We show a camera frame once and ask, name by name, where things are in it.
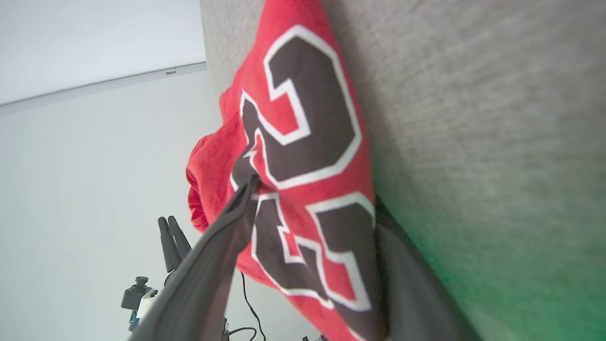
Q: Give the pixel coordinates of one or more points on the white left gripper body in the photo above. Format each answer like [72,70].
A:
[147,303]

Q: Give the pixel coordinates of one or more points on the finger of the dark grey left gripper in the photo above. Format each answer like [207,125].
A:
[167,244]
[181,239]

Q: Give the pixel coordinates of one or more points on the red jersey with black number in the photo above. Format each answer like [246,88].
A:
[284,23]

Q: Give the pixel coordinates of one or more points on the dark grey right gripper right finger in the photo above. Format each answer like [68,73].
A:
[416,293]

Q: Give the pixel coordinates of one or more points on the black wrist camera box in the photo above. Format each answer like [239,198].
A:
[135,293]

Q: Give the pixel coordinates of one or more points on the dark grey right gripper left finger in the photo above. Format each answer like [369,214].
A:
[199,289]

